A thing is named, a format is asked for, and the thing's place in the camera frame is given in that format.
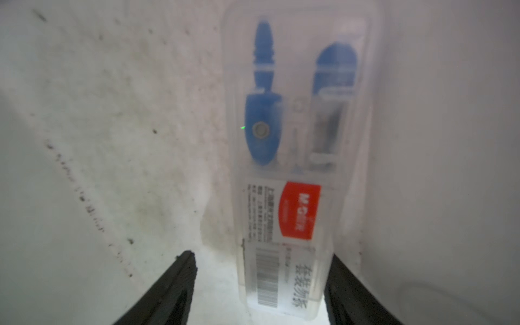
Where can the clear compass pack red label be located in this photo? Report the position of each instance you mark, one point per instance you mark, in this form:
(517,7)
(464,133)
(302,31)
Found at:
(300,77)

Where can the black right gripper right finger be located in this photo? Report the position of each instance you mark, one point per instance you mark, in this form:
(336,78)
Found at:
(348,302)

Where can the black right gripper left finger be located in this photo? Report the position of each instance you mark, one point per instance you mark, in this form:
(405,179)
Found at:
(169,299)

